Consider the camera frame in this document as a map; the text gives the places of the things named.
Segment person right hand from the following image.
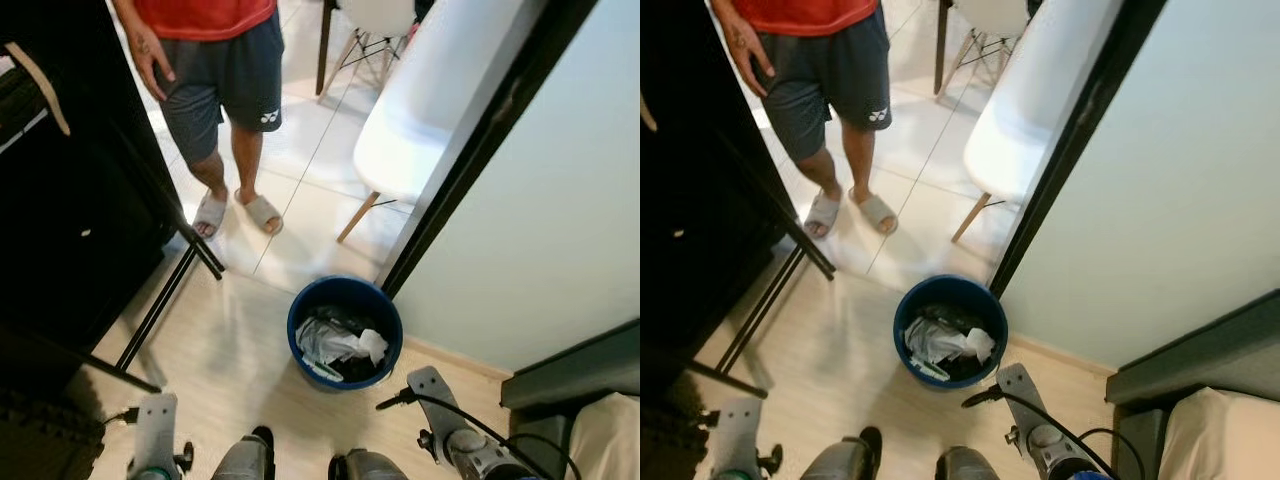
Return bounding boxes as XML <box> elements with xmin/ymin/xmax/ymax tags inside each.
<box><xmin>128</xmin><ymin>22</ymin><xmax>177</xmax><ymax>103</ymax></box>
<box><xmin>722</xmin><ymin>18</ymin><xmax>776</xmax><ymax>99</ymax></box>

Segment silver right robot leg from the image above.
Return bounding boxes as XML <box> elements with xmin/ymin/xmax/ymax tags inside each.
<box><xmin>328</xmin><ymin>450</ymin><xmax>409</xmax><ymax>480</ymax></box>
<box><xmin>935</xmin><ymin>446</ymin><xmax>1001</xmax><ymax>480</ymax></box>

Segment silver robot leg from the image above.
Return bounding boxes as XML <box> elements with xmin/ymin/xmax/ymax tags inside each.
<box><xmin>328</xmin><ymin>450</ymin><xmax>409</xmax><ymax>480</ymax></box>
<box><xmin>935</xmin><ymin>446</ymin><xmax>1001</xmax><ymax>480</ymax></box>
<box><xmin>208</xmin><ymin>425</ymin><xmax>277</xmax><ymax>480</ymax></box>
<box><xmin>800</xmin><ymin>425</ymin><xmax>883</xmax><ymax>480</ymax></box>

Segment silver left robot leg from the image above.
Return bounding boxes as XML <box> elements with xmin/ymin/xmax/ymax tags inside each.
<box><xmin>208</xmin><ymin>425</ymin><xmax>277</xmax><ymax>480</ymax></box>
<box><xmin>800</xmin><ymin>425</ymin><xmax>883</xmax><ymax>480</ymax></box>

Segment black plastic trash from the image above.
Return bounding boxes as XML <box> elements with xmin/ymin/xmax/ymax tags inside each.
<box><xmin>300</xmin><ymin>305</ymin><xmax>393</xmax><ymax>386</ymax></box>
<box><xmin>908</xmin><ymin>303</ymin><xmax>999</xmax><ymax>384</ymax></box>

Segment blue plastic trash bin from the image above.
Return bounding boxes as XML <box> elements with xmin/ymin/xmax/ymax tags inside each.
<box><xmin>893</xmin><ymin>274</ymin><xmax>1009</xmax><ymax>391</ymax></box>
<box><xmin>287</xmin><ymin>276</ymin><xmax>405</xmax><ymax>393</ymax></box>

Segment black metal rack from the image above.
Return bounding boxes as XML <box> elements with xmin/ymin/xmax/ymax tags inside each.
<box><xmin>90</xmin><ymin>130</ymin><xmax>226</xmax><ymax>393</ymax></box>
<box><xmin>720</xmin><ymin>130</ymin><xmax>836</xmax><ymax>399</ymax></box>

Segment grey slipper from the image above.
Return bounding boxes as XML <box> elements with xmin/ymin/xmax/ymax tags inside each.
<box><xmin>803</xmin><ymin>190</ymin><xmax>843</xmax><ymax>241</ymax></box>
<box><xmin>850</xmin><ymin>188</ymin><xmax>899</xmax><ymax>237</ymax></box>
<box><xmin>190</xmin><ymin>190</ymin><xmax>231</xmax><ymax>241</ymax></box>
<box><xmin>235</xmin><ymin>190</ymin><xmax>285</xmax><ymax>237</ymax></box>

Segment large white shell chair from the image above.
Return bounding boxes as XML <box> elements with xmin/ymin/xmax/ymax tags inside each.
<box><xmin>950</xmin><ymin>0</ymin><xmax>1126</xmax><ymax>244</ymax></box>
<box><xmin>337</xmin><ymin>0</ymin><xmax>549</xmax><ymax>244</ymax></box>

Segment person red shirt dark shorts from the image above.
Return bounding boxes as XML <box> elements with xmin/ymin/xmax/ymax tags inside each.
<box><xmin>108</xmin><ymin>0</ymin><xmax>286</xmax><ymax>241</ymax></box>
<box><xmin>708</xmin><ymin>0</ymin><xmax>901</xmax><ymax>241</ymax></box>

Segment dark table leg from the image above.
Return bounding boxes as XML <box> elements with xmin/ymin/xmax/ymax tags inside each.
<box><xmin>933</xmin><ymin>0</ymin><xmax>951</xmax><ymax>96</ymax></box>
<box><xmin>316</xmin><ymin>0</ymin><xmax>337</xmax><ymax>98</ymax></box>

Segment small white shell chair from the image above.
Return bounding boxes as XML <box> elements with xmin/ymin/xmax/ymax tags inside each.
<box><xmin>320</xmin><ymin>0</ymin><xmax>419</xmax><ymax>101</ymax></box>
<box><xmin>945</xmin><ymin>0</ymin><xmax>1031</xmax><ymax>101</ymax></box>

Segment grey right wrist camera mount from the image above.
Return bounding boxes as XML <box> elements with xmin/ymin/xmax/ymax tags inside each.
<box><xmin>997</xmin><ymin>362</ymin><xmax>1049</xmax><ymax>431</ymax></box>
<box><xmin>407</xmin><ymin>365</ymin><xmax>463</xmax><ymax>433</ymax></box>

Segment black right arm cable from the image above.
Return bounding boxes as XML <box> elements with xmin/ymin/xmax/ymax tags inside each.
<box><xmin>962</xmin><ymin>390</ymin><xmax>1151</xmax><ymax>480</ymax></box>
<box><xmin>375</xmin><ymin>392</ymin><xmax>583</xmax><ymax>480</ymax></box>

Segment black door frame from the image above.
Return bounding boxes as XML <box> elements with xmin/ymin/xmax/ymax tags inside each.
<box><xmin>378</xmin><ymin>0</ymin><xmax>601</xmax><ymax>301</ymax></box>
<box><xmin>988</xmin><ymin>0</ymin><xmax>1169</xmax><ymax>299</ymax></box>

